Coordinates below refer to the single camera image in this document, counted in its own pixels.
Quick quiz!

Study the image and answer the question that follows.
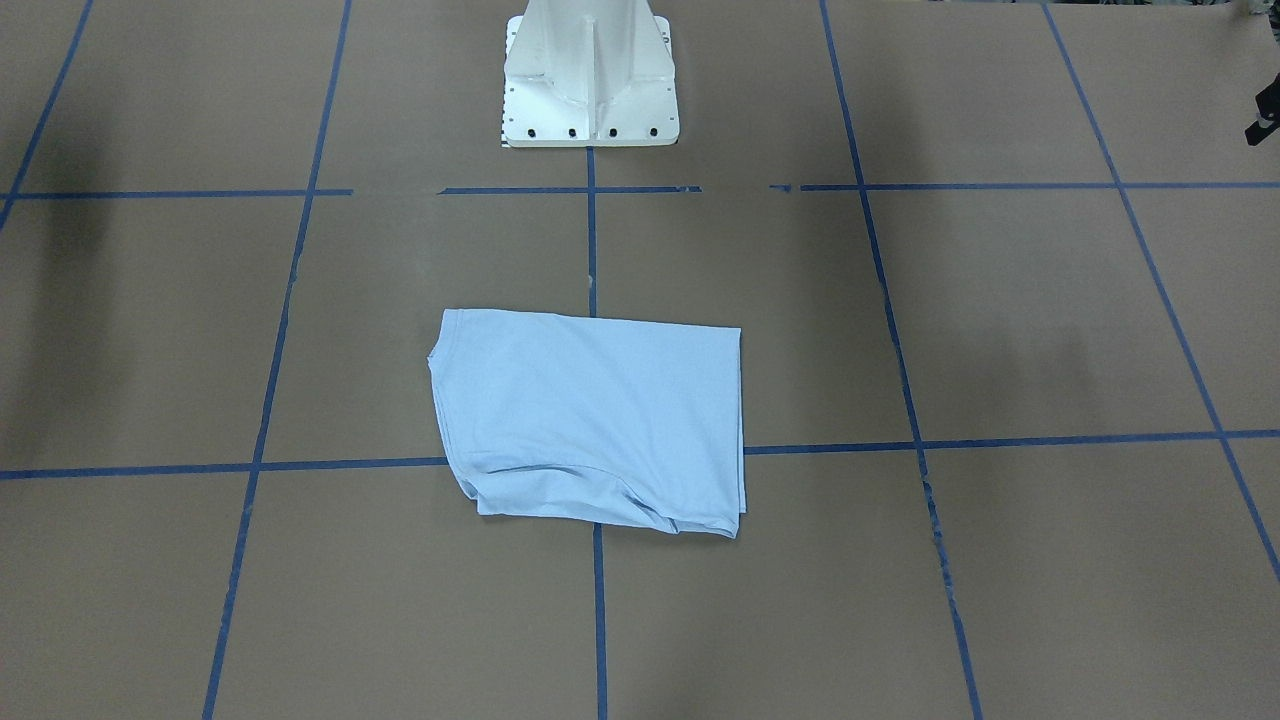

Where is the light blue t-shirt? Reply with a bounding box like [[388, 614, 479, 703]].
[[428, 309, 748, 539]]

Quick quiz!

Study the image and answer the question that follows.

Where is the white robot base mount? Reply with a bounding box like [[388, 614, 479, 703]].
[[500, 1, 681, 149]]

